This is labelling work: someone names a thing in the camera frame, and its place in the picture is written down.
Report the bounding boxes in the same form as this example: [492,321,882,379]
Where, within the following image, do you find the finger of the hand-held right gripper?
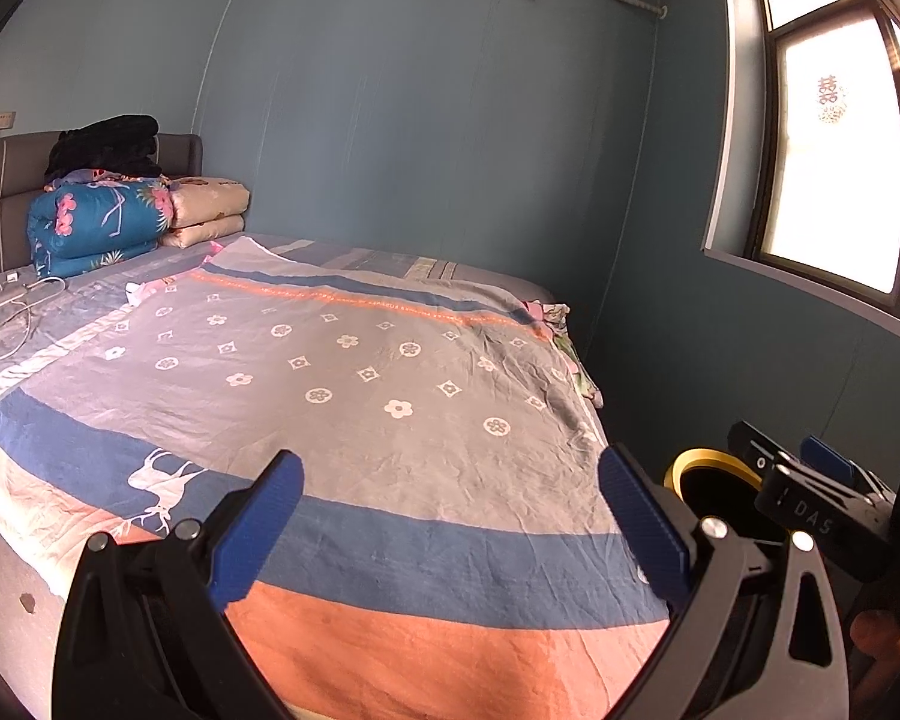
[726,420,871,492]
[754,467,897,582]

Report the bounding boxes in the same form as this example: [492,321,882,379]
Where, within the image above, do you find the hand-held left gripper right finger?
[598,444,852,720]

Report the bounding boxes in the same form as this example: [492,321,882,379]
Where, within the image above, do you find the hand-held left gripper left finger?
[52,450,306,720]

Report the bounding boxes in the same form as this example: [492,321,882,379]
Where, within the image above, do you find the black bin with yellow rim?
[661,448,766,533]

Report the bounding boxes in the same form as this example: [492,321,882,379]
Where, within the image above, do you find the person's right hand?
[851,610,900,665]

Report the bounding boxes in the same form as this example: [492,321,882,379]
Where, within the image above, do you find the printed striped blanket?
[0,236,672,720]

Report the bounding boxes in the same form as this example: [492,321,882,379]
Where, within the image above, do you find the floral cloth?
[525,301,605,407]

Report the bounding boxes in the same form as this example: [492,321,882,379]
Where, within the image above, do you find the small pink white cloth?
[124,277,177,308]

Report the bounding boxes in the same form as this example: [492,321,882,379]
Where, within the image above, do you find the dark framed window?
[705,0,900,331]

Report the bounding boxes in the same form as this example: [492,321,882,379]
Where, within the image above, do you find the pale striped bed sheet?
[0,234,557,391]

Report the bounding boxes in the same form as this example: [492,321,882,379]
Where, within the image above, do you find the beige pillows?
[157,176,252,250]

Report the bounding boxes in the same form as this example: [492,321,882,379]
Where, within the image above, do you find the blue floral folded quilt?
[28,176,175,278]

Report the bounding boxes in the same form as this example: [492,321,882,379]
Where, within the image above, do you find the red window decoration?
[816,75,848,125]

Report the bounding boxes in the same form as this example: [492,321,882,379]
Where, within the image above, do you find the black folded clothing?
[45,115,162,185]

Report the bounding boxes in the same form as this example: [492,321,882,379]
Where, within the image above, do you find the white looped cable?
[0,277,68,365]

